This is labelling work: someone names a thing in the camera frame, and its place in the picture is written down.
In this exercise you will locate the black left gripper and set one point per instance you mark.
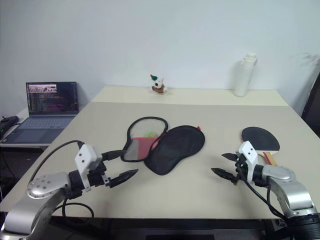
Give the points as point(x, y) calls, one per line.
point(98, 178)

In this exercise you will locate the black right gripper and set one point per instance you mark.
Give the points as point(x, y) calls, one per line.
point(240, 167)

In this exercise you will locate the black table tennis paddle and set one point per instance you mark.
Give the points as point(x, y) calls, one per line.
point(260, 140)

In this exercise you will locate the black and red paddle case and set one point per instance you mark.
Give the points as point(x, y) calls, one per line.
point(175, 147)

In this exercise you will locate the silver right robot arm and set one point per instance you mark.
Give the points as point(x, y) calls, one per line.
point(282, 175)

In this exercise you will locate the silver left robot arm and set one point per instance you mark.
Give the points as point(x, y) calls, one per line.
point(45, 185)

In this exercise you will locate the small green object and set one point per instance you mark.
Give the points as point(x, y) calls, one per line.
point(150, 134)

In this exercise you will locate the grey open laptop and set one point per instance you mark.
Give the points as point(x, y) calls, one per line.
point(42, 125)

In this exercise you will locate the white plastic bottle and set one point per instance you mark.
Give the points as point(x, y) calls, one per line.
point(243, 77)

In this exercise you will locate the white plush dog toy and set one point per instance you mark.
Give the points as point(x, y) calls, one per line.
point(158, 86)

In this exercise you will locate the dark chair back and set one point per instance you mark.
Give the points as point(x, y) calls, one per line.
point(312, 112)

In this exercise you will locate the black handheld device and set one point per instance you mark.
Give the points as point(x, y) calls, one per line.
point(8, 120)

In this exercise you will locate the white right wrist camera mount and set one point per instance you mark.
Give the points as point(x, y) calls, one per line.
point(247, 150)

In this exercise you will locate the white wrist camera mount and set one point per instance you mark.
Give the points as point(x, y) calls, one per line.
point(86, 155)
point(247, 150)

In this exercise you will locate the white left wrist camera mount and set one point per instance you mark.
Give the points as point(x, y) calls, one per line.
point(86, 155)

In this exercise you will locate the black table frame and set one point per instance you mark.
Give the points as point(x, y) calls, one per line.
point(175, 227)

